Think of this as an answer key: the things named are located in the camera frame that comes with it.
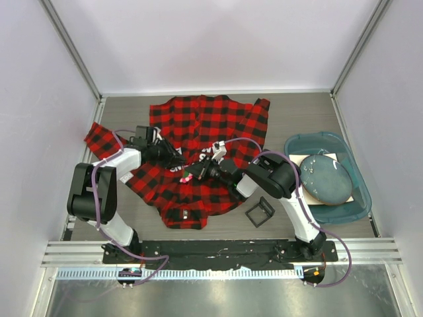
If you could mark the red black plaid shirt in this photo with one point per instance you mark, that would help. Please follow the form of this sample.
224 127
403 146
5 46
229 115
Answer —
192 124

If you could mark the teal plastic bin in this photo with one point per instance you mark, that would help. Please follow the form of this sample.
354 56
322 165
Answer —
333 186

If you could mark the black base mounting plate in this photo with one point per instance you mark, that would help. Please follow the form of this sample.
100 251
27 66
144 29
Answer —
224 255

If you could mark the aluminium front rail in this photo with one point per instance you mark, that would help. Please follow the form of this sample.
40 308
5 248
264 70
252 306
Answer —
360 251

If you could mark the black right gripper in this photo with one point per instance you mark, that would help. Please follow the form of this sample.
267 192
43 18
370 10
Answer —
197 169

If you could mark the blue round ceramic plate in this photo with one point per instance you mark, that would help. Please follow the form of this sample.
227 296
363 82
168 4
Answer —
325 180

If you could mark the small black square frame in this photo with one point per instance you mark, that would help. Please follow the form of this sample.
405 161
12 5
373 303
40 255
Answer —
260 212

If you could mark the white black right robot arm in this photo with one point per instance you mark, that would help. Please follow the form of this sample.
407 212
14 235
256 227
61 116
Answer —
279 177

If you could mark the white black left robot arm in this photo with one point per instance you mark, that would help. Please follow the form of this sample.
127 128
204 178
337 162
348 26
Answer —
93 192

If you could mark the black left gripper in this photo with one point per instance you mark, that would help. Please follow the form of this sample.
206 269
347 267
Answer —
172 158

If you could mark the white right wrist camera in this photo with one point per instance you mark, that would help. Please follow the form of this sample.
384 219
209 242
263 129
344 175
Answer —
219 151

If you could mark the pink white flower brooch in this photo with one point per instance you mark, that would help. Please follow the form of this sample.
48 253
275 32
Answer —
186 179

